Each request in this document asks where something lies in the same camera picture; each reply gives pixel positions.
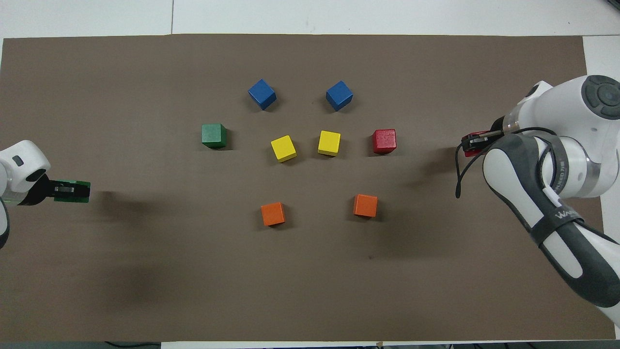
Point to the orange wooden cube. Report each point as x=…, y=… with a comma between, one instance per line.
x=365, y=205
x=272, y=214

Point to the brown table mat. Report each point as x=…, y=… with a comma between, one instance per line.
x=193, y=271

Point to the red wooden cube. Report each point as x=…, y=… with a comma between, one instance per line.
x=472, y=152
x=384, y=141

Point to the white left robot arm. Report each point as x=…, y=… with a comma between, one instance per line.
x=19, y=165

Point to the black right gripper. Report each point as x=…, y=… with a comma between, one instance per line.
x=496, y=128

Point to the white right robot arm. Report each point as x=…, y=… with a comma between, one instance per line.
x=557, y=106

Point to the blue wooden cube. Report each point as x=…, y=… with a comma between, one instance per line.
x=339, y=95
x=262, y=94

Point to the yellow wooden cube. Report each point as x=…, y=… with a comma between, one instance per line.
x=329, y=143
x=283, y=148

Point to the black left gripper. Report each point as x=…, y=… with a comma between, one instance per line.
x=38, y=191

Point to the green wooden cube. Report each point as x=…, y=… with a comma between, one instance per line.
x=82, y=193
x=213, y=135

